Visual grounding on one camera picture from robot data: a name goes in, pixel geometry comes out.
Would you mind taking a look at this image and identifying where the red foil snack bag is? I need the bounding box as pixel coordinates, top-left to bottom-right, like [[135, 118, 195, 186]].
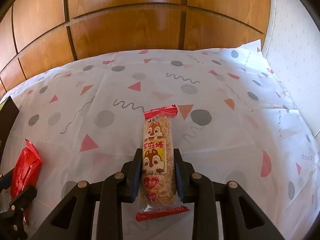
[[10, 139, 43, 225]]

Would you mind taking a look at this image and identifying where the sesame stick snack bar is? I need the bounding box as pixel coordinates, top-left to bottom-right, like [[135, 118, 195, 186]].
[[136, 105, 189, 222]]

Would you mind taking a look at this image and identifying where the patterned white tablecloth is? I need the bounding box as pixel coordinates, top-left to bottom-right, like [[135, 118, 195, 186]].
[[1, 44, 319, 239]]

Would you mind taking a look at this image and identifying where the gold tin box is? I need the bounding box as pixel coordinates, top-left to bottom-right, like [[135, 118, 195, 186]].
[[0, 95, 20, 160]]

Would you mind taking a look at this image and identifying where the wooden wall cabinet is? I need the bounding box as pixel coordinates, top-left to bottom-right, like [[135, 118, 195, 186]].
[[1, 0, 271, 94]]

